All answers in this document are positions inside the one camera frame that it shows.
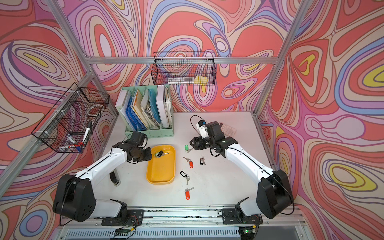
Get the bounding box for key with green tag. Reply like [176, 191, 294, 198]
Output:
[185, 145, 194, 153]

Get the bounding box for key with red tag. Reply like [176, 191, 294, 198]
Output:
[185, 187, 194, 200]
[184, 157, 194, 169]

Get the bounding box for yellow plastic storage box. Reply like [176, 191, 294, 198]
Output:
[147, 145, 176, 185]

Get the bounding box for key with black white tag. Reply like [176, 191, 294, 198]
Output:
[180, 171, 191, 186]

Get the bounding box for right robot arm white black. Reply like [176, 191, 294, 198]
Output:
[190, 120, 294, 223]

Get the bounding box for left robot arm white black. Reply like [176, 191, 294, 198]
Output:
[53, 132, 152, 224]

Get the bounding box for pink calculator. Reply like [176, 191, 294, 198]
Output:
[219, 123, 237, 137]

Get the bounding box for green file organizer rack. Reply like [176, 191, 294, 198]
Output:
[116, 85, 174, 138]

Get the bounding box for white binder in rack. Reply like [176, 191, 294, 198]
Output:
[156, 85, 169, 129]

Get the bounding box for black white marker pen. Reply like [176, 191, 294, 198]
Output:
[82, 121, 93, 144]

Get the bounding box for yellow sticky note pad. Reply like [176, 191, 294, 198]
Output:
[194, 76, 209, 86]

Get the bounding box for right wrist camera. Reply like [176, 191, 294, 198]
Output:
[196, 120, 207, 129]

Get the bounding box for black wire basket left wall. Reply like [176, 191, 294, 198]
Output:
[32, 83, 110, 154]

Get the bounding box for black wire basket wall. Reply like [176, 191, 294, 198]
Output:
[32, 83, 110, 154]
[151, 51, 217, 86]

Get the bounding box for black wire basket back wall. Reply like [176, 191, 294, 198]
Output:
[151, 51, 217, 86]

